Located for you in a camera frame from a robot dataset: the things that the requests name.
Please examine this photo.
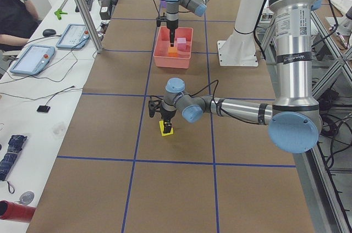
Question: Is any white pedestal column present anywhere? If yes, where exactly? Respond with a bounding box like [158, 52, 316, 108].
[217, 0, 266, 67]

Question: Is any round metal lid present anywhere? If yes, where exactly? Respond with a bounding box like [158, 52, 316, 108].
[19, 191, 35, 206]

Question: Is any black box with label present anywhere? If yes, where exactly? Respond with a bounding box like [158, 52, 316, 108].
[100, 0, 112, 20]

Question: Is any seated person in black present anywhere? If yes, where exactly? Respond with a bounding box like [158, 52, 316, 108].
[1, 0, 39, 51]

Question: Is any pink plastic bin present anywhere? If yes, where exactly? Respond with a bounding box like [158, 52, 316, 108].
[153, 26, 193, 69]

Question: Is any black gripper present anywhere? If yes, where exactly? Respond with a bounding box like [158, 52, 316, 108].
[160, 103, 177, 134]
[166, 19, 178, 47]

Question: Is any pink foam cube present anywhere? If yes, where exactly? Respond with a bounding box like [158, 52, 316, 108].
[177, 37, 187, 51]

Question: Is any purple foam cube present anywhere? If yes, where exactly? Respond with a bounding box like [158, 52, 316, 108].
[161, 0, 167, 8]

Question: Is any green plastic clamp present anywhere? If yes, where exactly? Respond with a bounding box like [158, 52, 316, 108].
[54, 8, 68, 20]

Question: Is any orange foam cube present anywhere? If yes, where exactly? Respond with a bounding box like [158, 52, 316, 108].
[168, 47, 178, 57]

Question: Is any far teach pendant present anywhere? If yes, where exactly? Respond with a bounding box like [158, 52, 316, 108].
[56, 24, 90, 50]

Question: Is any black computer mouse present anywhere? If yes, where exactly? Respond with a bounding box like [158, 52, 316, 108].
[42, 29, 56, 37]

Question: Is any aluminium frame post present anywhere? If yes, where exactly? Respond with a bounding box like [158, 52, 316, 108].
[74, 0, 103, 53]

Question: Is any folded blue umbrella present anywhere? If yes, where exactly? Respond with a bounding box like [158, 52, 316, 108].
[1, 135, 28, 181]

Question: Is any yellow foam cube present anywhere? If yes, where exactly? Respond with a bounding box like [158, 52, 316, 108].
[159, 120, 174, 136]

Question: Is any near teach pendant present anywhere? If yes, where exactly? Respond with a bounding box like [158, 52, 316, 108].
[10, 45, 56, 75]

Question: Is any teach pendant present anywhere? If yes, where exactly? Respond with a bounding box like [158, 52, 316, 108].
[10, 45, 56, 75]
[56, 24, 90, 50]

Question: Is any red cylinder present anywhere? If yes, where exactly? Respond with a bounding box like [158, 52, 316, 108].
[1, 200, 36, 223]

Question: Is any small black puck device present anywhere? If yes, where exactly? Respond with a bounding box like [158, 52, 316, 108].
[36, 105, 51, 113]

